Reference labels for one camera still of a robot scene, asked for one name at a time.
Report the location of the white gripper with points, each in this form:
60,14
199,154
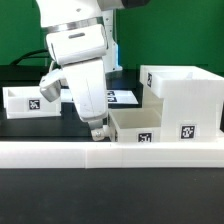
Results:
86,81

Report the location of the white rear drawer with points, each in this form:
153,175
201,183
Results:
28,102

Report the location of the white drawer cabinet box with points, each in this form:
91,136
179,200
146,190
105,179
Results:
189,99

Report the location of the white L-shaped fence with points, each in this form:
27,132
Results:
23,155

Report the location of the white marker sheet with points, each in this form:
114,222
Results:
113,97

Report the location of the white drawer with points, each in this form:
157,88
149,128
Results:
138,125
28,102

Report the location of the white front drawer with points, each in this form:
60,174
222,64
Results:
138,125

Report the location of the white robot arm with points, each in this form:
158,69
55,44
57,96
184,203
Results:
77,41

